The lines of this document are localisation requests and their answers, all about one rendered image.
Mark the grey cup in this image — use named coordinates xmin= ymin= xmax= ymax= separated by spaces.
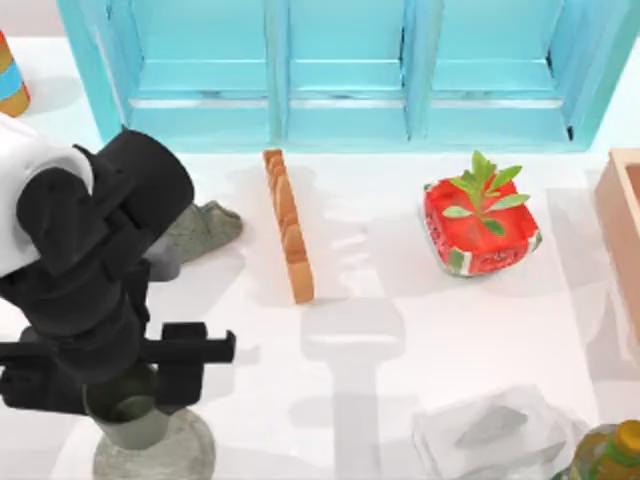
xmin=81 ymin=361 xmax=172 ymax=452

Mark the pale grey rounded box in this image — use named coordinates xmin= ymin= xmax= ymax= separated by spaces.
xmin=143 ymin=243 xmax=184 ymax=284

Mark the grey rock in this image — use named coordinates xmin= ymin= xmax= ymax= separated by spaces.
xmin=169 ymin=199 xmax=245 ymax=264

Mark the long brown bread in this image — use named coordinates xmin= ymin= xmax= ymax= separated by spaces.
xmin=262 ymin=148 xmax=316 ymax=305

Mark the orange and blue striped can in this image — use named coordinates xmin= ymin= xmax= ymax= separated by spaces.
xmin=0 ymin=29 xmax=32 ymax=119

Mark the red plant pot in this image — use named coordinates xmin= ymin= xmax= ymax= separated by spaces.
xmin=422 ymin=149 xmax=544 ymax=278

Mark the light blue rack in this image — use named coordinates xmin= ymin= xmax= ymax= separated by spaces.
xmin=55 ymin=0 xmax=640 ymax=154

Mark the yellow bottle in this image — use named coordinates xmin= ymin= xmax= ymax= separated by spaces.
xmin=564 ymin=418 xmax=640 ymax=480

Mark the salmon-coloured shallow box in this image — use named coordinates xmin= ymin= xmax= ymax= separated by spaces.
xmin=593 ymin=147 xmax=640 ymax=361

